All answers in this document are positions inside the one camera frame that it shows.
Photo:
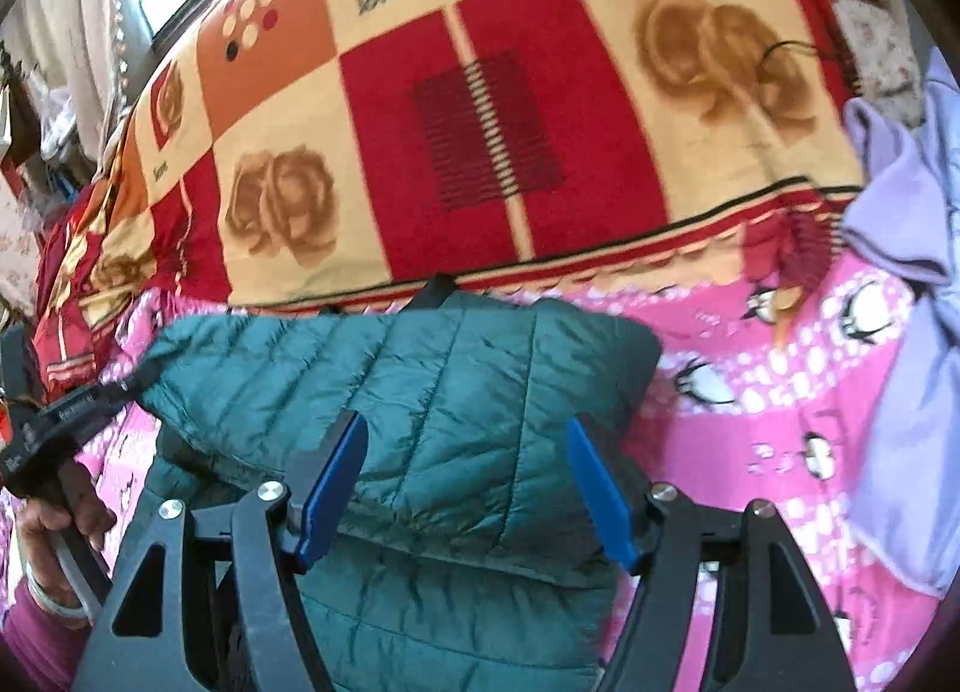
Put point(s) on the person's left hand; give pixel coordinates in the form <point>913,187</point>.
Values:
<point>52,534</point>

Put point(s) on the green puffer jacket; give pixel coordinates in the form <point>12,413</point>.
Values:
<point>465,392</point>

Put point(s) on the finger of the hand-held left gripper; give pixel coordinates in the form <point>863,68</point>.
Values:
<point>124,388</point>

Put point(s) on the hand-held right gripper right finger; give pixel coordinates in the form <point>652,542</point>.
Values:
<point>600,497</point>

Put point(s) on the white curtain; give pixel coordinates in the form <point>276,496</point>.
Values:
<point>75,2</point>

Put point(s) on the white floral cloth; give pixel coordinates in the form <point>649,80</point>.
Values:
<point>870,32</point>

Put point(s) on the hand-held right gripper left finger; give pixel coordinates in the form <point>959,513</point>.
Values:
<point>330,497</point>

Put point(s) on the pink penguin print blanket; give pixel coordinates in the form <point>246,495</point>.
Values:
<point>750,437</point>

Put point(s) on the red striped ruffled quilt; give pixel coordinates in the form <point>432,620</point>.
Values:
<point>67,302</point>

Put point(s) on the rose print checked blanket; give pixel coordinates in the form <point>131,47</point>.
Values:
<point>525,24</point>

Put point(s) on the lavender garment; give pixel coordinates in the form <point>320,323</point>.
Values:
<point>907,437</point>

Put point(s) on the magenta sleeved left forearm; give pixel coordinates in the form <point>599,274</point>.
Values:
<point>30,639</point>

